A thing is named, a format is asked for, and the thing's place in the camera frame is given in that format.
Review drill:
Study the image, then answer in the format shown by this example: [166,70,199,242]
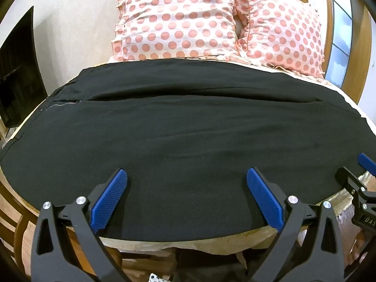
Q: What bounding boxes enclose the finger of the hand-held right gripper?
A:
[356,152,376,172]
[336,166,368,195]

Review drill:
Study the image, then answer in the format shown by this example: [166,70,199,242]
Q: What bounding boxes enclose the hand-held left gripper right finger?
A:
[247,167,345,282]

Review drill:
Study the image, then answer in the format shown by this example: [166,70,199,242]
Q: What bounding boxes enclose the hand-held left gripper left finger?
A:
[35,168,130,282]

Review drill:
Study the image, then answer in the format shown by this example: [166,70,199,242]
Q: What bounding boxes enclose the black pants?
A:
[0,58,369,241]

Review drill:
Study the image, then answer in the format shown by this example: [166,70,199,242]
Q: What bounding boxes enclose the person's right hand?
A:
[346,228,371,272]

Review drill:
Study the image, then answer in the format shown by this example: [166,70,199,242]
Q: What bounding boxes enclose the yellow patterned bed sheet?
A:
[6,56,376,257]

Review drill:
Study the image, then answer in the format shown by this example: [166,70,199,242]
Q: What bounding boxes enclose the window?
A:
[329,0,353,87]

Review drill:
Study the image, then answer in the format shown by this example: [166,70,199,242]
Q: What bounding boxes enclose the black television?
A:
[0,6,48,129]

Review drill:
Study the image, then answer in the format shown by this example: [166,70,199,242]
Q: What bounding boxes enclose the small pink polka dot pillow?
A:
[233,0,326,79]

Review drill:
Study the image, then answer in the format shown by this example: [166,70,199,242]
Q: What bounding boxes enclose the large pink polka dot pillow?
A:
[111,0,250,64]

